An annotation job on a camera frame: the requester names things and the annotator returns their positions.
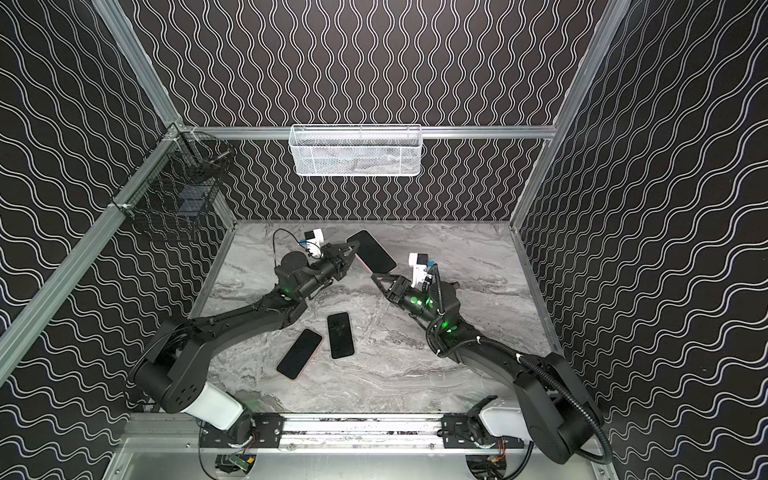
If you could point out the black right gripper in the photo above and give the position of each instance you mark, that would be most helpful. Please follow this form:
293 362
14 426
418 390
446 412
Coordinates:
400 291

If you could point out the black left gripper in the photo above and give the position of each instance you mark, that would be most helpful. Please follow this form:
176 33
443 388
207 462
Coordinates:
335 264

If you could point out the black smartphone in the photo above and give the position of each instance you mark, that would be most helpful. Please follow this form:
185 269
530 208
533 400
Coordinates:
369 243

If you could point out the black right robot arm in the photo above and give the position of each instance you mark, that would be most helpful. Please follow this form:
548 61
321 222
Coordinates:
554 410

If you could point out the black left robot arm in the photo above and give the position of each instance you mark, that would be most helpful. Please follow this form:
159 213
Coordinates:
173 369

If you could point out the black phone middle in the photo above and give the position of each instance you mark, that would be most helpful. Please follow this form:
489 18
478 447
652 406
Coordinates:
340 335

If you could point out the black phone pink case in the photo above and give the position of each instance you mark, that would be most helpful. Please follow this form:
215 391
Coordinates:
299 354

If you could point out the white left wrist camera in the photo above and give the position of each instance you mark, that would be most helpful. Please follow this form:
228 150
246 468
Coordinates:
312 243

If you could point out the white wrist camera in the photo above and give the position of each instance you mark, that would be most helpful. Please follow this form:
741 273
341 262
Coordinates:
421 269
312 243

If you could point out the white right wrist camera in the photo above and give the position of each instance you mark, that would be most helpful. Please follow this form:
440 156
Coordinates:
421 269

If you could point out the white wire basket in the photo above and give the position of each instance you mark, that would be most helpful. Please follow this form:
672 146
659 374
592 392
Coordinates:
355 150

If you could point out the aluminium front rail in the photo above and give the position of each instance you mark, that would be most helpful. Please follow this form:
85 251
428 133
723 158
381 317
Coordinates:
311 433

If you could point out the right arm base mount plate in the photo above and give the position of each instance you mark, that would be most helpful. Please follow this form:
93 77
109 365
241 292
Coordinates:
480 433

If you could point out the black wire basket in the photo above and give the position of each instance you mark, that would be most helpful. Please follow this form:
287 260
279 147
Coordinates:
177 202

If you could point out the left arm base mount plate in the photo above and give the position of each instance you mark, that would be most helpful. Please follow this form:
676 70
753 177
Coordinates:
263 430

